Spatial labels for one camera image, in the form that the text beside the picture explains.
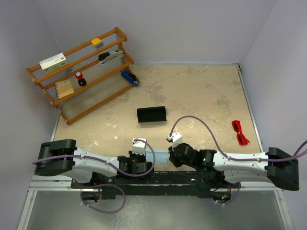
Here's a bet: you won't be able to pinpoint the light blue cleaning cloth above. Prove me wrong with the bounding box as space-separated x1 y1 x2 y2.
146 149 168 164

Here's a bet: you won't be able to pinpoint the black glasses case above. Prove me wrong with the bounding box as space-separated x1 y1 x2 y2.
137 106 166 123

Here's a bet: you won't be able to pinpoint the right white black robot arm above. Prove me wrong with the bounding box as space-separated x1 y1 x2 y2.
168 143 299 191

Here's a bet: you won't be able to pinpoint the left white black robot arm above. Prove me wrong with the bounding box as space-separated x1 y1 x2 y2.
32 138 156 188

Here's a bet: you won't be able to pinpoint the red sunglasses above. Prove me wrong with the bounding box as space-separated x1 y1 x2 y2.
232 120 250 146

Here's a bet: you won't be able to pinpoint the blue black stapler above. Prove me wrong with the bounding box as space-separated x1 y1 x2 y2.
120 69 139 86

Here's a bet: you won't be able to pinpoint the red black stamp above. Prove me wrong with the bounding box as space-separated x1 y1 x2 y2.
75 72 87 87

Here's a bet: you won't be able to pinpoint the wooden three-tier shelf rack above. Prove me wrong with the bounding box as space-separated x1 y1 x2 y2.
26 27 140 125

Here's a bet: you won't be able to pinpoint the brown spiral notebook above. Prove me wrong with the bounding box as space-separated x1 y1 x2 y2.
55 79 74 99

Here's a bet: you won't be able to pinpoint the black silver stapler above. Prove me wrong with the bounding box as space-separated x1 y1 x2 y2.
98 49 124 65

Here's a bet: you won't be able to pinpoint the yellow grey eraser block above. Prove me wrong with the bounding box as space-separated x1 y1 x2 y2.
91 38 104 49

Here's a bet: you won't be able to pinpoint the white staples box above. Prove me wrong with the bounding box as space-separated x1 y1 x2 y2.
39 53 68 73

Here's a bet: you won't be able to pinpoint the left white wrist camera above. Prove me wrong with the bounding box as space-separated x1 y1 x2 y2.
131 138 147 156

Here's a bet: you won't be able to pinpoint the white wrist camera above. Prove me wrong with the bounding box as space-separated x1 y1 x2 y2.
131 138 147 156
166 131 183 148

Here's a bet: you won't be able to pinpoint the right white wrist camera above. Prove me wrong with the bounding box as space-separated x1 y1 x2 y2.
166 131 183 148

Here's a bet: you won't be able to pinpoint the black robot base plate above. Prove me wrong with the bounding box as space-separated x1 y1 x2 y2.
71 167 240 201

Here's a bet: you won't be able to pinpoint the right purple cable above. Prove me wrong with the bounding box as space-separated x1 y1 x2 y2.
169 115 307 207

